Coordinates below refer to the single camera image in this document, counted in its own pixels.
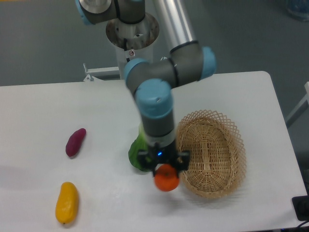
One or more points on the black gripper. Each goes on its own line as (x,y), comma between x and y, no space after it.
(156,155)

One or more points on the orange fruit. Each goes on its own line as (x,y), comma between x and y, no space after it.
(166,178)

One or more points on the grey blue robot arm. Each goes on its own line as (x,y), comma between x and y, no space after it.
(150,84)

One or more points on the green bok choy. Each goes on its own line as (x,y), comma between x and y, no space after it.
(138,144)

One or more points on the woven wicker basket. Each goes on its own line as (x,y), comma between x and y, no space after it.
(217,164)

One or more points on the purple sweet potato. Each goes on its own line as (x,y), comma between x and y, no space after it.
(75,142)

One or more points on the yellow mango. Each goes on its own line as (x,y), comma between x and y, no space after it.
(67,204)

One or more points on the black device at edge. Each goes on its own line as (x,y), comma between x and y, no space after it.
(301,207)

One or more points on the blue object top right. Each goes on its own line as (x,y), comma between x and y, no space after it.
(298,9)

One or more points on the white metal frame bracket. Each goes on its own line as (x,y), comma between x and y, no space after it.
(101,72)

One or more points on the white frame at right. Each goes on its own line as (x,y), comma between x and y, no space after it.
(299,109)

